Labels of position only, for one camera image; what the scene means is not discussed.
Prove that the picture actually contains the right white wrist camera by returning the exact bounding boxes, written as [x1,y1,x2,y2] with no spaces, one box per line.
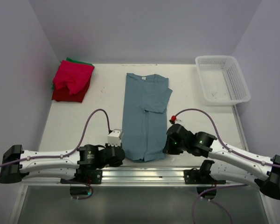
[169,115,183,125]

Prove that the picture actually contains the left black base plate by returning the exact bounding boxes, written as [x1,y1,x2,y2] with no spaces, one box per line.
[60,169,103,185]

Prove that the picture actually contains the aluminium mounting rail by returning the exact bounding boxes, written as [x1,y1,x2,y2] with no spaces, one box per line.
[21,165,265,187]

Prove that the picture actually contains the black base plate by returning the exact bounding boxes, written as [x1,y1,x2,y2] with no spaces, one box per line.
[60,169,103,185]
[183,168,226,185]

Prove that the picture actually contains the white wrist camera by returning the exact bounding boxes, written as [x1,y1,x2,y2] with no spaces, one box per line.
[169,115,183,125]
[107,129,123,147]

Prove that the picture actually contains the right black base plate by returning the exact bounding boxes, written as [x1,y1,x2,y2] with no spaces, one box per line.
[183,168,226,185]

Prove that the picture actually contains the blue-grey t shirt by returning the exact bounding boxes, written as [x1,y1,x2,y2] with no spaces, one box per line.
[122,73,172,162]

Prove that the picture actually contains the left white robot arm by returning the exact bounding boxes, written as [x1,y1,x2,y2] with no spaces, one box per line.
[0,145,125,184]

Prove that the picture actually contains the white plastic basket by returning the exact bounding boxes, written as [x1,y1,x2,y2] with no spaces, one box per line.
[195,56,251,106]

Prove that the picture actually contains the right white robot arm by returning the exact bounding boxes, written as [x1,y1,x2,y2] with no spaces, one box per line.
[163,124,280,200]

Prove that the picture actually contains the green folded t shirt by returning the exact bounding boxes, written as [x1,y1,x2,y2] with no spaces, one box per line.
[51,57,95,95]

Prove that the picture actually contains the red folded t shirt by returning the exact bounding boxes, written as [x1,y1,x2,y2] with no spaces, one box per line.
[51,57,95,103]

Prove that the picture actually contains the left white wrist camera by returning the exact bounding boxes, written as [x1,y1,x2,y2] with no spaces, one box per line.
[107,129,123,147]

